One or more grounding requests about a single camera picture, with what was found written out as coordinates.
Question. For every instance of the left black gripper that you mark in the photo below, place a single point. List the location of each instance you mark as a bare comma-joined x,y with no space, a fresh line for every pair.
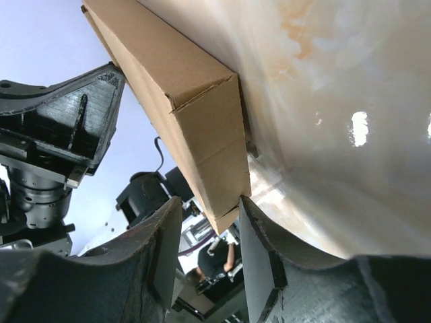
51,135

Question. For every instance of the brown cardboard box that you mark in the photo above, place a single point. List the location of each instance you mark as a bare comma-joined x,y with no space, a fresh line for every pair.
191,99

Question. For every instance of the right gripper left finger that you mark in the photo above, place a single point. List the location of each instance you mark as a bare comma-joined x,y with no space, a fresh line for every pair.
128,279

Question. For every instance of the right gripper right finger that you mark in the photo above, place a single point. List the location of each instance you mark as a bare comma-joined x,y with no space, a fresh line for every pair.
288,280

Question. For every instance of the person in black shirt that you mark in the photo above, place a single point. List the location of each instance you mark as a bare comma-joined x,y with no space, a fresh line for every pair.
214,266

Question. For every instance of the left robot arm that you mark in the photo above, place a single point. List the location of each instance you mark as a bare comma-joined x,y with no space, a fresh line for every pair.
34,217

